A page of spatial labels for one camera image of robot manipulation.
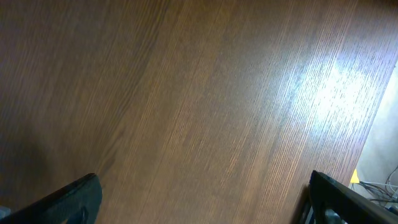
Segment floor cable bundle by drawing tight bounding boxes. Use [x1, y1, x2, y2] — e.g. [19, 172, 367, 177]
[353, 164, 398, 212]

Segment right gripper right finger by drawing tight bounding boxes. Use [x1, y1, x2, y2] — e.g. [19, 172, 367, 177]
[309, 171, 397, 224]

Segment yellow triangular tag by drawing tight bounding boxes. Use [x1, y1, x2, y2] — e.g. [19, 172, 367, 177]
[350, 169, 360, 184]

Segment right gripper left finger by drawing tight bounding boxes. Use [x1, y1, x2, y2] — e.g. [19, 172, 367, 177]
[1, 173, 103, 224]

